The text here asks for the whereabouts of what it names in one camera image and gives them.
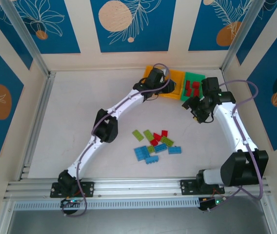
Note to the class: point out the red lego brick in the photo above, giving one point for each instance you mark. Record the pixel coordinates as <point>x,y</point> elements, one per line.
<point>196,84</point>
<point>188,84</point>
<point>164,133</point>
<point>155,142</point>
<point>157,136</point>
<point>189,92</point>
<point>196,92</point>

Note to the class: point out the lime green lego brick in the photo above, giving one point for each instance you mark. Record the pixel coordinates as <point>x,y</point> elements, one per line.
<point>137,135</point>
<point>150,148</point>
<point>167,140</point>
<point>148,134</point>

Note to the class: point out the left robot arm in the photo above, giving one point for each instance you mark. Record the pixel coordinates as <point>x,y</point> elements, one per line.
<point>128,98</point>

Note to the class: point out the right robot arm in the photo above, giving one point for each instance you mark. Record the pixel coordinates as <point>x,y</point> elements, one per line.
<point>228,124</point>

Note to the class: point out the green plastic bin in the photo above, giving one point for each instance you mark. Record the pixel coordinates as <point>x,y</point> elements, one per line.
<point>194,75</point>

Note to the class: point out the blue lego brick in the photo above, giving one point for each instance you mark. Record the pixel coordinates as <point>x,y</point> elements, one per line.
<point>152,160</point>
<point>145,151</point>
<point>138,153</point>
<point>160,148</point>
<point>175,150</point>

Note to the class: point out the black controller board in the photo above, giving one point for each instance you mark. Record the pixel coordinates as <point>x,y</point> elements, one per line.
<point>210,202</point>
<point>70,202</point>

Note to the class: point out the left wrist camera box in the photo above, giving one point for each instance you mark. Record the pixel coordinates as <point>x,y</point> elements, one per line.
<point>165,76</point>

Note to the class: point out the aluminium frame post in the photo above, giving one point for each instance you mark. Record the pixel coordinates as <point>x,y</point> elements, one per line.
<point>241,34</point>
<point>24,36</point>

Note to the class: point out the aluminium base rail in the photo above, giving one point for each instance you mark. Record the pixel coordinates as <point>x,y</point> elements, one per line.
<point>136,187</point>

